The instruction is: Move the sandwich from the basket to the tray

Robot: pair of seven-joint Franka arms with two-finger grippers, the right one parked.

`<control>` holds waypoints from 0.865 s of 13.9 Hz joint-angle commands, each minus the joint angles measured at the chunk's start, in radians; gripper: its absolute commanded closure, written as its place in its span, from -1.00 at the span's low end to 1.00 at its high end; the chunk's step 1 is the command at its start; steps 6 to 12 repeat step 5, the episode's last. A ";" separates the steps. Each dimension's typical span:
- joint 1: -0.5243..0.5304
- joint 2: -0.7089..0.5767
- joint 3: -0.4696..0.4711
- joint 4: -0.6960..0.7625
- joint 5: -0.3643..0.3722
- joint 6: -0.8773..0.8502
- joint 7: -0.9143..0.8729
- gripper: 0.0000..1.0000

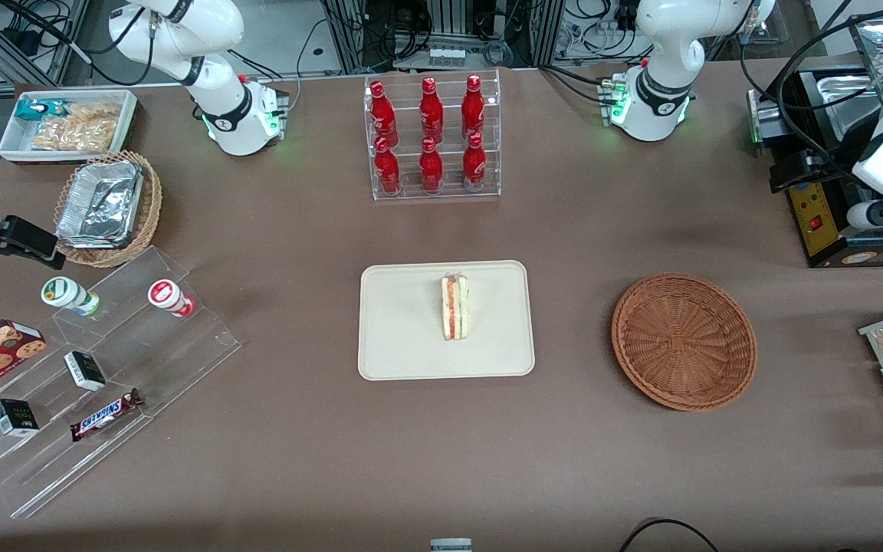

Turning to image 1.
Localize triangular layered sandwich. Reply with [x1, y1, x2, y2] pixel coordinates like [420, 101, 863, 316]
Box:
[441, 273, 471, 343]

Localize small tan wicker basket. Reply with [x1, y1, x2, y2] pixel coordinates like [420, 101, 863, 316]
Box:
[53, 150, 163, 268]

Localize large brown wicker basket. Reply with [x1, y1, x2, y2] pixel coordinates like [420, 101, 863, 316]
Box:
[611, 273, 758, 413]

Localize beige rectangular tray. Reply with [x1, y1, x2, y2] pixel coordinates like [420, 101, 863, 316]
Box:
[357, 261, 536, 382]

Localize black food warmer machine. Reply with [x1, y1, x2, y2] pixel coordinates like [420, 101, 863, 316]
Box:
[746, 11, 883, 269]

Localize green lid yogurt cup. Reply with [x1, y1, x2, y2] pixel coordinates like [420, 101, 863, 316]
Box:
[41, 276, 101, 317]

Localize stacked foil containers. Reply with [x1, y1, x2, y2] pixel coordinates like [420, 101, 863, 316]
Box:
[56, 159, 145, 250]

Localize steel warmer pan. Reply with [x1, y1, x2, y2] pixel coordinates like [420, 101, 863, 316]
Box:
[832, 73, 883, 116]

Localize white rectangular snack bin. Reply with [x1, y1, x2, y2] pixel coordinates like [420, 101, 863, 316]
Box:
[0, 89, 139, 166]

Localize clear bag of crackers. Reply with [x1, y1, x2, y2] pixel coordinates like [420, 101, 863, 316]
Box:
[62, 103, 122, 127]
[31, 115, 117, 153]

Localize teal snack packet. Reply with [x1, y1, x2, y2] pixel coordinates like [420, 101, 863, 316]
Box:
[14, 98, 71, 122]

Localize small black carton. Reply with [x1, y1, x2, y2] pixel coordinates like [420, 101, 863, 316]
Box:
[0, 398, 41, 439]
[64, 350, 107, 393]

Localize red lid yogurt cup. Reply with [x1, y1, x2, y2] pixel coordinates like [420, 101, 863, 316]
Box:
[147, 279, 197, 318]

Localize snickers chocolate bar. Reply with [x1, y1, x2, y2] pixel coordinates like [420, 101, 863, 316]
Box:
[69, 388, 144, 443]

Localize clear acrylic stepped display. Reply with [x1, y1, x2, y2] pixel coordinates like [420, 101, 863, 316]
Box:
[0, 245, 243, 521]

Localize red cola bottle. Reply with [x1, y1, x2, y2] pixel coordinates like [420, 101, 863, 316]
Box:
[374, 136, 402, 195]
[462, 74, 485, 143]
[369, 80, 398, 146]
[419, 136, 444, 194]
[462, 132, 487, 191]
[420, 77, 445, 144]

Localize clear acrylic bottle rack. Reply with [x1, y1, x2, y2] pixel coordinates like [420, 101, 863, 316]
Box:
[363, 69, 502, 202]

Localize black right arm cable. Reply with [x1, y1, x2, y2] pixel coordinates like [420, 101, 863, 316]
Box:
[0, 0, 159, 87]

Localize black floor cable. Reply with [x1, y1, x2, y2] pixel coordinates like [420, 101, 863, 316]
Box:
[618, 518, 721, 552]

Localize aluminium frame rack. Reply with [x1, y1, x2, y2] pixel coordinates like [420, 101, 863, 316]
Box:
[323, 0, 565, 74]

